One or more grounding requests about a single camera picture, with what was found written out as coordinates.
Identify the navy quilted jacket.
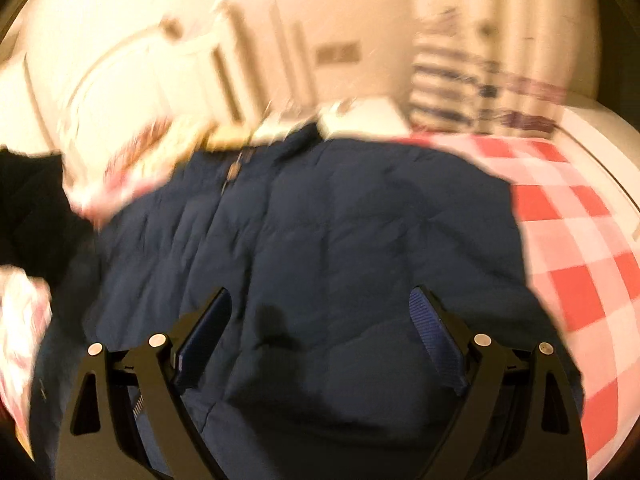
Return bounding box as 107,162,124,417
27,125,586,480

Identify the white bed cover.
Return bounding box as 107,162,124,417
557,100,640,246

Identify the cream wooden headboard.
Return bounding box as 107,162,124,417
60,2,321,151

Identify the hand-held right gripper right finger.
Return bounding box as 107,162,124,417
407,285,588,480

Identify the blue striped hanging cloth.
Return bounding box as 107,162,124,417
410,20,501,131

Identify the dark cloth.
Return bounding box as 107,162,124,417
0,145,101,281

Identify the white nightstand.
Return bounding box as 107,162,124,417
320,99,408,138

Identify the brown wall switch plate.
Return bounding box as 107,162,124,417
315,42,361,66

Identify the floral patterned pillow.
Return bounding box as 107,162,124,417
102,115,176,186

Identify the pale yellow pillow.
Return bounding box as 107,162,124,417
175,120,261,156

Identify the cream printed curtain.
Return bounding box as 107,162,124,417
410,0,601,136

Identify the red checkered bed sheet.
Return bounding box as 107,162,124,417
0,115,640,480

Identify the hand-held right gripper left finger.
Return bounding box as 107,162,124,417
55,286,233,480

